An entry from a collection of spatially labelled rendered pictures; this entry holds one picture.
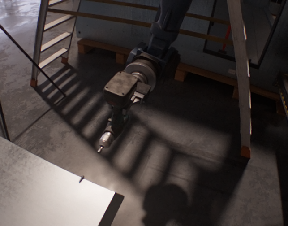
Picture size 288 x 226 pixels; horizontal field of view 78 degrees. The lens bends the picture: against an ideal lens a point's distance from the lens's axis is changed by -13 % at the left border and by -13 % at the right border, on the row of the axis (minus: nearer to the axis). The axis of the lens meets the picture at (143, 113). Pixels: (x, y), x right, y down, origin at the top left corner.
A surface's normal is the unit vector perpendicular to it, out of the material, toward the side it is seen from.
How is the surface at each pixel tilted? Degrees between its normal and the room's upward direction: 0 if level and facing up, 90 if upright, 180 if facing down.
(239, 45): 88
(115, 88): 7
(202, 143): 0
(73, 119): 0
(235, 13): 88
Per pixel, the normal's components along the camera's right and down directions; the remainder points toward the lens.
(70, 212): 0.06, -0.73
